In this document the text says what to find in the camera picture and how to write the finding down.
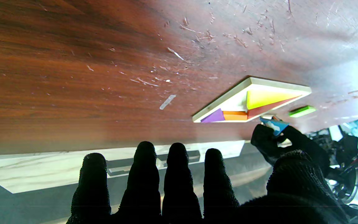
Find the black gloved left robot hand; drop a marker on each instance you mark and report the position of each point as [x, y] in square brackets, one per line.
[303, 144]

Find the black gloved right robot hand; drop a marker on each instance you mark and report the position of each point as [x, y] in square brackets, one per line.
[300, 193]

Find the blue small tangram triangle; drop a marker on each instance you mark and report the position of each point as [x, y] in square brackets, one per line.
[278, 127]

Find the green tangram square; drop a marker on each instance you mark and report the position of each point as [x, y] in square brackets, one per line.
[301, 111]

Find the red large tangram triangle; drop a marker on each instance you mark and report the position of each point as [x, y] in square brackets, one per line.
[266, 110]

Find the yellow large tangram triangle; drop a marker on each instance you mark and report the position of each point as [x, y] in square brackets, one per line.
[263, 98]

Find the orange tangram parallelogram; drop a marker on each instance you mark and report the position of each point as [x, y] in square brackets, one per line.
[235, 115]

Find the purple medium tangram triangle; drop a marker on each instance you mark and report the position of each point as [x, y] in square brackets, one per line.
[214, 117]

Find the wooden square puzzle tray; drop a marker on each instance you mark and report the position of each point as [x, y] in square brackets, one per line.
[228, 102]

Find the clear tape strip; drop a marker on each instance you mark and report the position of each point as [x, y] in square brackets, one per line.
[167, 102]

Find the marble coffee table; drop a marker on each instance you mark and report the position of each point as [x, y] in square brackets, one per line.
[42, 168]

